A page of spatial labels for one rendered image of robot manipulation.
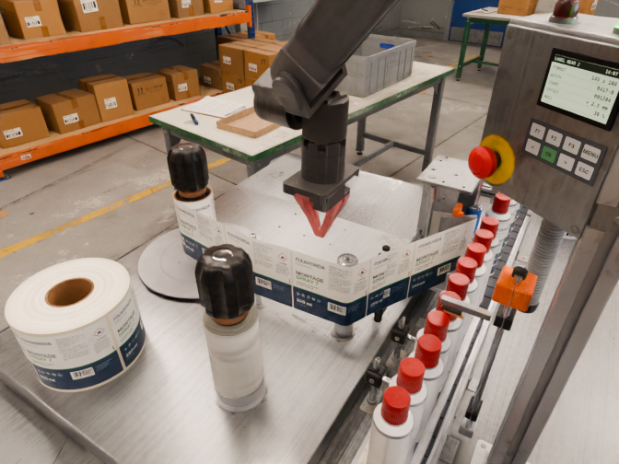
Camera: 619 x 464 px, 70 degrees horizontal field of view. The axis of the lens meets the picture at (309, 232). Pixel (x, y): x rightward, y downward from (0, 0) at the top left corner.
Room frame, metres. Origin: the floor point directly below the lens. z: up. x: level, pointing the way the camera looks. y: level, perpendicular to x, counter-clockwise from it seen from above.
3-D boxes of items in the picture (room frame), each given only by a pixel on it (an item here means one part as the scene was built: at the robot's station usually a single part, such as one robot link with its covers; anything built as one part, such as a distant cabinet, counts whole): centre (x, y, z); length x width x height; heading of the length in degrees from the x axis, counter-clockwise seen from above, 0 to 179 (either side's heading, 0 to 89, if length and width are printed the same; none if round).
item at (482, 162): (0.48, -0.21, 1.33); 0.04 x 0.03 x 0.04; 23
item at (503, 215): (0.83, -0.41, 0.98); 0.05 x 0.05 x 0.20
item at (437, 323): (0.47, -0.19, 0.98); 0.05 x 0.05 x 0.20
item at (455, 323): (0.51, -0.22, 0.98); 0.05 x 0.05 x 0.20
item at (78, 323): (0.59, 0.42, 0.95); 0.20 x 0.20 x 0.14
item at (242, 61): (4.93, 0.51, 0.32); 1.20 x 0.83 x 0.64; 49
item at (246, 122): (2.06, 0.24, 0.82); 0.34 x 0.24 x 0.03; 145
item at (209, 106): (2.24, 0.50, 0.81); 0.38 x 0.36 x 0.02; 140
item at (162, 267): (0.88, 0.26, 0.89); 0.31 x 0.31 x 0.01
